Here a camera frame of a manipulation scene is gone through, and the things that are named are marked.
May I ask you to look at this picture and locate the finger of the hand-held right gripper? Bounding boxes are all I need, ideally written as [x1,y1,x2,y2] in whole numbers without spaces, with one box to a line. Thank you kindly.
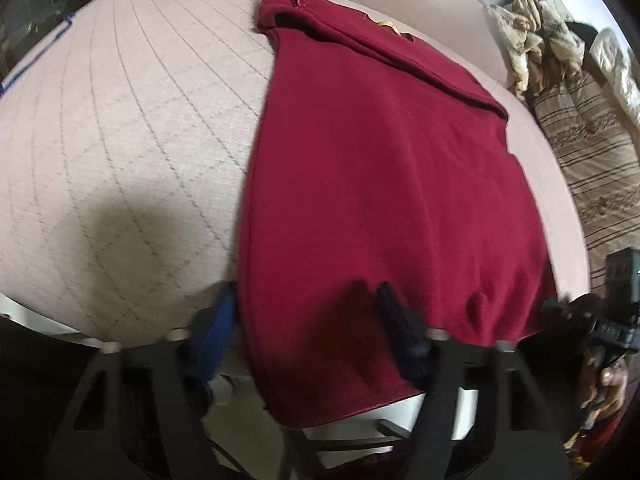
[542,293,609,334]

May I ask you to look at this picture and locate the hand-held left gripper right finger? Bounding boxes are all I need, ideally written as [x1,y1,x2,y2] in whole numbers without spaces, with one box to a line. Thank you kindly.
[375,282,572,480]

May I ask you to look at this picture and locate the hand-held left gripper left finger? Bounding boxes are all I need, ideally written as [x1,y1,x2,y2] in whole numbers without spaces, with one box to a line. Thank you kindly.
[42,280,242,480]

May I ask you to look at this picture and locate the red shirt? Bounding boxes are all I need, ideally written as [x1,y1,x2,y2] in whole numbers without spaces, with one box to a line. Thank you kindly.
[234,0,559,429]

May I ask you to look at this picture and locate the person's right hand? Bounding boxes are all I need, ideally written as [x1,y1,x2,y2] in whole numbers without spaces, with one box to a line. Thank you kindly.
[575,344,632,417]

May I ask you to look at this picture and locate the brown striped quilt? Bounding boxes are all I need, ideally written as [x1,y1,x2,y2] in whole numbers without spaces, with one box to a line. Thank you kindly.
[529,70,640,292]

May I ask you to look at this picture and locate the white cloth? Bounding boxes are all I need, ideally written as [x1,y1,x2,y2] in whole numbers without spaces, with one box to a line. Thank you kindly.
[589,27,640,127]

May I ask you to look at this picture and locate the large beige quilted mattress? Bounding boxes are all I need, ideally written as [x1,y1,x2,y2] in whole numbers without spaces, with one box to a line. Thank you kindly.
[0,0,592,363]

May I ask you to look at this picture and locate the cream floral blanket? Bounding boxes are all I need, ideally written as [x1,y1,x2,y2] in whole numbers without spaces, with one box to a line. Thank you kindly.
[486,0,587,102]

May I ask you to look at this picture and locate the dark wooden cabinet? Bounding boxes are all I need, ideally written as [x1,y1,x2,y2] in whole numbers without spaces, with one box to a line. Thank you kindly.
[0,0,114,87]

